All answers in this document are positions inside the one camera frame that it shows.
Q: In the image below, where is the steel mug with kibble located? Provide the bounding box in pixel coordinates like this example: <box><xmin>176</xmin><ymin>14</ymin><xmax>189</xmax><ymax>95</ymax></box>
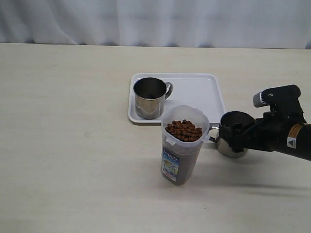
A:
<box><xmin>133</xmin><ymin>77</ymin><xmax>173</xmax><ymax>119</ymax></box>
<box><xmin>207</xmin><ymin>111</ymin><xmax>256</xmax><ymax>159</ymax></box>

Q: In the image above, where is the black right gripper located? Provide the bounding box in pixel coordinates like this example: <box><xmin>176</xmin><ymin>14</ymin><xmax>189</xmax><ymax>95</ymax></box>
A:
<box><xmin>218</xmin><ymin>84</ymin><xmax>307</xmax><ymax>153</ymax></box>

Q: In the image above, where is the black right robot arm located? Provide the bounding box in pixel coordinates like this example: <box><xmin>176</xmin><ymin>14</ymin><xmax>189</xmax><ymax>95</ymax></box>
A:
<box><xmin>215</xmin><ymin>84</ymin><xmax>311</xmax><ymax>161</ymax></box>

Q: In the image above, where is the clear plastic pitcher with label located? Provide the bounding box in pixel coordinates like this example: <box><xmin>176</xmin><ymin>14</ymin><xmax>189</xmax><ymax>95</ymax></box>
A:
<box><xmin>161</xmin><ymin>105</ymin><xmax>210</xmax><ymax>185</ymax></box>

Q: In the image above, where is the white plastic tray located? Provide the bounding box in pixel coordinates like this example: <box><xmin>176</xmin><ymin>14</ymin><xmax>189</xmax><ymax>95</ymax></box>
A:
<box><xmin>128</xmin><ymin>73</ymin><xmax>226</xmax><ymax>125</ymax></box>

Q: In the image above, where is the white curtain backdrop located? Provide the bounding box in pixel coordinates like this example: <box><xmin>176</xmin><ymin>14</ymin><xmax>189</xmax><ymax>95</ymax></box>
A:
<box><xmin>0</xmin><ymin>0</ymin><xmax>311</xmax><ymax>49</ymax></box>

